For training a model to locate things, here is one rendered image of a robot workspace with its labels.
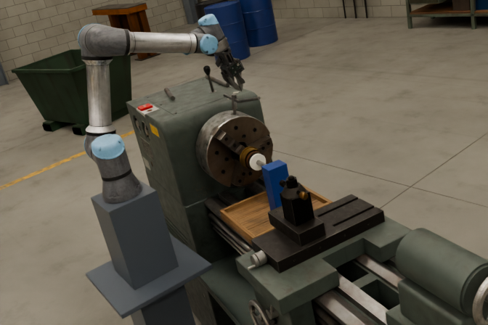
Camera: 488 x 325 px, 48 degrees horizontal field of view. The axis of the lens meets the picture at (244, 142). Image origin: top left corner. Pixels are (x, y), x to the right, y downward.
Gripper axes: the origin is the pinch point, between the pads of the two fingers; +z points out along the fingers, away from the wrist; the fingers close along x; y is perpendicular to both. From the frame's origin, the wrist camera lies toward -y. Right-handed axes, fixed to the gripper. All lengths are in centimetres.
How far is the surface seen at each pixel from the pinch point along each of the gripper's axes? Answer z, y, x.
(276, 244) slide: 24, 73, -38
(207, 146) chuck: 7.3, 15.9, -29.3
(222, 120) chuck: 2.4, 13.2, -17.4
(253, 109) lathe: 12.0, 1.0, 1.3
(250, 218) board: 34, 37, -33
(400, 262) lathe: 16, 122, -24
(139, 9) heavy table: 84, -810, 173
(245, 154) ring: 14.3, 27.4, -19.6
